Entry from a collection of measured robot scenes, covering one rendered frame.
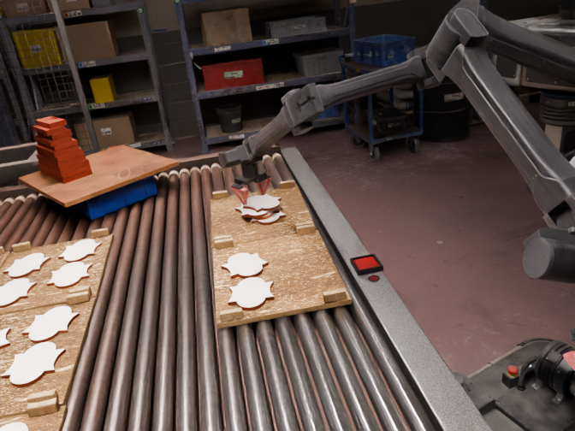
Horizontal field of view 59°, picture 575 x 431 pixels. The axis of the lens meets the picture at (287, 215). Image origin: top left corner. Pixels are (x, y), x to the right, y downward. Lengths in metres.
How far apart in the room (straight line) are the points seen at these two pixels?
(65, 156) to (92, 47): 3.78
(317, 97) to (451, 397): 0.75
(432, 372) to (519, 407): 0.92
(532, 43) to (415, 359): 0.68
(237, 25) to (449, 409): 5.06
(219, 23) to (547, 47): 4.86
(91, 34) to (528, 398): 5.15
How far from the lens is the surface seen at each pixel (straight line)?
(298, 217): 1.79
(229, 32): 5.74
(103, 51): 5.94
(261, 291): 1.39
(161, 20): 6.32
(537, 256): 0.77
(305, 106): 1.33
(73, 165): 2.26
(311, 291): 1.39
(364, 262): 1.50
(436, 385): 1.15
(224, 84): 5.73
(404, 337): 1.26
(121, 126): 6.10
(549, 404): 2.10
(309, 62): 5.83
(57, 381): 1.32
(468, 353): 2.64
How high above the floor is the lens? 1.71
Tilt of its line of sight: 25 degrees down
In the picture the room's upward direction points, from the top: 7 degrees counter-clockwise
